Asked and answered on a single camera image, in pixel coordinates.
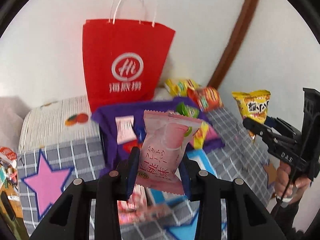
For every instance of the pink yellow snack bag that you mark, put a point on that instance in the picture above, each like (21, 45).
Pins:
(205, 133)

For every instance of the brown star sticker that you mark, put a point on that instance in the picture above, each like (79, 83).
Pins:
(271, 174)

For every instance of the yellow chips bag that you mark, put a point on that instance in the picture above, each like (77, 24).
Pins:
(179, 87)

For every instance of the green triangular snack bag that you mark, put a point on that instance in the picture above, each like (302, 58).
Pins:
(187, 110)

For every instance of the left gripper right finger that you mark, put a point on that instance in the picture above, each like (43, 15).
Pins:
(247, 218)

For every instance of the white red snack packet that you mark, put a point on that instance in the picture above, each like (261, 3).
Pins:
(136, 209)

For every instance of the yellow triangular snack bag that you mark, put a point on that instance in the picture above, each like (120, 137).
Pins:
(253, 105)

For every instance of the blue snack packet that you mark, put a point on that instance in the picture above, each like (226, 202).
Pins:
(140, 133)

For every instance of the red Haidilao paper bag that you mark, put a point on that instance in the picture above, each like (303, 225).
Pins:
(123, 59)

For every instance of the pink star sticker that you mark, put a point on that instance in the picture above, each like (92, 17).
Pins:
(47, 184)

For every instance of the person's right hand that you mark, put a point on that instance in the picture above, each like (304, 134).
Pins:
(294, 191)

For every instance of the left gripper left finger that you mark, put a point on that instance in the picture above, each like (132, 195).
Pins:
(68, 218)

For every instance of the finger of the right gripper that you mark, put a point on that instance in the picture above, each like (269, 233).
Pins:
(256, 129)
(281, 126)

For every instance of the pale pink snack packet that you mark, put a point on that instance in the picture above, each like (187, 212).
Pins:
(125, 132)

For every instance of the pink peach snack packet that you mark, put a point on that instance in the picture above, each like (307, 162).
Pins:
(163, 150)

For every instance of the orange chips bag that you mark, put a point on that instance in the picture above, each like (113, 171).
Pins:
(207, 98)

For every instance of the brown wooden door frame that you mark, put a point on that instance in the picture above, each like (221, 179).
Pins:
(235, 41)

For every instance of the grey checked tablecloth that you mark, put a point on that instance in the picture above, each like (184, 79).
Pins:
(240, 157)

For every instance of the black phone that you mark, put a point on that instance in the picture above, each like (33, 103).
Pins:
(7, 210)

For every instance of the blue star sticker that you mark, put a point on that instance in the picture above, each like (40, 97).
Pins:
(185, 231)

